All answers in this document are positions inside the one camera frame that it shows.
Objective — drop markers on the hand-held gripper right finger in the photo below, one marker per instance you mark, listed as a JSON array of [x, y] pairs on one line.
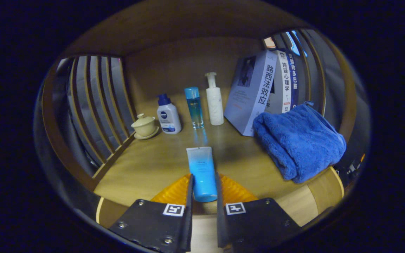
[[220, 225]]

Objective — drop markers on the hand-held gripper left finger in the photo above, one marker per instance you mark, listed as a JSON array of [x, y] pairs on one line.
[[189, 225]]

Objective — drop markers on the blue tube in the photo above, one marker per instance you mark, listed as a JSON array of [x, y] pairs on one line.
[[202, 175]]

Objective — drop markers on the wooden countertop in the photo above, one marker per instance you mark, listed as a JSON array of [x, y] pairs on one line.
[[146, 165]]

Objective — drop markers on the wooden cabinet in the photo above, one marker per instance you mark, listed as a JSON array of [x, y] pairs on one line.
[[174, 28]]

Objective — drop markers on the white bottle with blue cap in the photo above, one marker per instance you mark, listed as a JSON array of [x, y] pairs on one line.
[[169, 119]]

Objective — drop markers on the cream lidded teacup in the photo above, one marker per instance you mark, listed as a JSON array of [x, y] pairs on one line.
[[144, 126]]

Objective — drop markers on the clear blue bottle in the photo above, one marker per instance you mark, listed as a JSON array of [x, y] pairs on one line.
[[194, 109]]

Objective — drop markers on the blue towel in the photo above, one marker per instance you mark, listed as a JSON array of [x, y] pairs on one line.
[[301, 140]]

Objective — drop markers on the white pump bottle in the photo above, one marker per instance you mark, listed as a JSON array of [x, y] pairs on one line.
[[214, 105]]

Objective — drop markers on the light purple book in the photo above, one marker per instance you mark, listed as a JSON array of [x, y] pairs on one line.
[[248, 95]]

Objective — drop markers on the black and orange clamp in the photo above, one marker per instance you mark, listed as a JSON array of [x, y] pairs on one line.
[[352, 168]]

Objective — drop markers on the white book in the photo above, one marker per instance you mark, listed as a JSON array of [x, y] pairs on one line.
[[283, 88]]

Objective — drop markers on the dark blue book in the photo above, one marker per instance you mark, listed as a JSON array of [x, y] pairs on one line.
[[294, 80]]

